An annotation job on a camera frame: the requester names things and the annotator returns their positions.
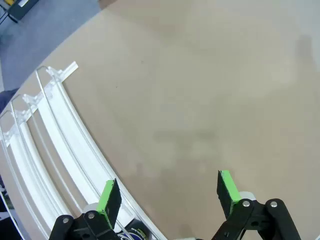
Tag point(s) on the black equipment stand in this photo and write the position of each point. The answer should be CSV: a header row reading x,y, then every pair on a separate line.
x,y
20,7

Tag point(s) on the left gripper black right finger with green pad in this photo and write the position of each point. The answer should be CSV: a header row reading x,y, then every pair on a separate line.
x,y
228,192

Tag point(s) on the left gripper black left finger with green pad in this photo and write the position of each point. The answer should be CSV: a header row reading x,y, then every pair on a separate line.
x,y
110,200

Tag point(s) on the black Pepsi can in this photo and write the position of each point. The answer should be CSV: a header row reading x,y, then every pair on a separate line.
x,y
137,231

